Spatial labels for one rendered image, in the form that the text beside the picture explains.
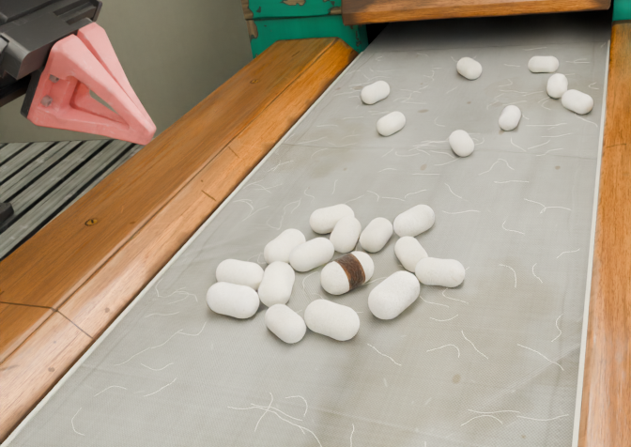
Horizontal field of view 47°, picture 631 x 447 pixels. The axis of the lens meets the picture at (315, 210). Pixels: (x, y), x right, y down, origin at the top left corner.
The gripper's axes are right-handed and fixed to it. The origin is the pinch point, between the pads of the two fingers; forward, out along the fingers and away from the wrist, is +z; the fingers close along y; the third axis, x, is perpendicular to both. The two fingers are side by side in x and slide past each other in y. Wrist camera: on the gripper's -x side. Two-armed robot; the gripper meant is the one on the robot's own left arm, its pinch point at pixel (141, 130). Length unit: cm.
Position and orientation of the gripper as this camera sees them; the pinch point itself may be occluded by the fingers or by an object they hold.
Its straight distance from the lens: 50.0
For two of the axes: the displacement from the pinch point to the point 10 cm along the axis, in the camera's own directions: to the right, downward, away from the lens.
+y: 3.5, -5.0, 7.9
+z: 8.1, 5.9, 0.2
